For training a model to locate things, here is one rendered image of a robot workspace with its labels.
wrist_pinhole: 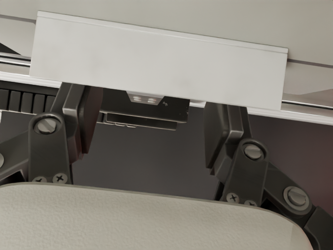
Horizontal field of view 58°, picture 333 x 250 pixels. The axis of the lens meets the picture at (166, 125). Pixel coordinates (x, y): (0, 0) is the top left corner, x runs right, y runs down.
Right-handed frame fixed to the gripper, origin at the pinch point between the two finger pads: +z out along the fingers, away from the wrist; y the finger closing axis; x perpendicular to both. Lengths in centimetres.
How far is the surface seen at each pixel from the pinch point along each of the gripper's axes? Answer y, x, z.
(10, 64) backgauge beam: -20.4, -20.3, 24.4
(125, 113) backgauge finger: -2.9, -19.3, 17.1
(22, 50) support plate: -7.7, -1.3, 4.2
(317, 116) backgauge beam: 26.5, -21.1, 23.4
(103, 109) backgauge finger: -5.6, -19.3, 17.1
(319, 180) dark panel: 45, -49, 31
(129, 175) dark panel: -2, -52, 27
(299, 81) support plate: 7.2, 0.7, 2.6
